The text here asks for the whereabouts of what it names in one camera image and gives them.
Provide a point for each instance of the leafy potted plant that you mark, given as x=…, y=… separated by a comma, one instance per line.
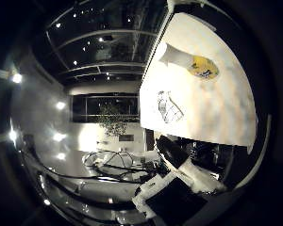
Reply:
x=114, y=121

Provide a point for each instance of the dark framed window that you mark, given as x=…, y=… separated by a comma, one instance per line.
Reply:
x=103, y=106

